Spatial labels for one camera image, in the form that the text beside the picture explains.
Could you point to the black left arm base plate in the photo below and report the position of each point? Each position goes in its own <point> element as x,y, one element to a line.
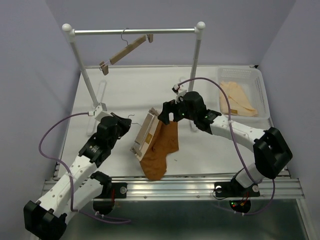
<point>115,190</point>

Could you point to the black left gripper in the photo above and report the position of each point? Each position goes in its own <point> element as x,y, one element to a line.
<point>124,123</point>

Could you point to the wooden clip hanger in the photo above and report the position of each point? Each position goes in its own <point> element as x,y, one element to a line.
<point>145,134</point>
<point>104,66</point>

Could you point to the white plastic basket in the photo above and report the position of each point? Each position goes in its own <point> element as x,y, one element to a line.
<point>251,80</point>

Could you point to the brown boxer underwear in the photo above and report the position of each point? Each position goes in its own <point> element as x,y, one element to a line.
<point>164,142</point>

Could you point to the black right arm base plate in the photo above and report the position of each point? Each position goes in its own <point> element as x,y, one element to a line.
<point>230,189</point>

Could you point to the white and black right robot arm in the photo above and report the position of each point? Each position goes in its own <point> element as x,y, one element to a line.
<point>271,152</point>

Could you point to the beige underwear in basket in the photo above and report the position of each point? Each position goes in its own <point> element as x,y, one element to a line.
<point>238,100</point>

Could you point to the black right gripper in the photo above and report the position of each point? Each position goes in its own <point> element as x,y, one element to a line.
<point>168,107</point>

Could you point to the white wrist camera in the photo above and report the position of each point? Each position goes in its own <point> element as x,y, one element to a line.
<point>99,112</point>
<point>180,91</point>

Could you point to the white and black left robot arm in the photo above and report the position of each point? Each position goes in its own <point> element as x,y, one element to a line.
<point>48,217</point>

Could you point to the aluminium mounting rail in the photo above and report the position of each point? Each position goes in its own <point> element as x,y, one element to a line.
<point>196,187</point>

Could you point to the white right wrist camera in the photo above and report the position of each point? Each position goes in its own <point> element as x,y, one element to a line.
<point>180,91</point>

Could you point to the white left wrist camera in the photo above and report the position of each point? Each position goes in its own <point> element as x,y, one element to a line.
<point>99,112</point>

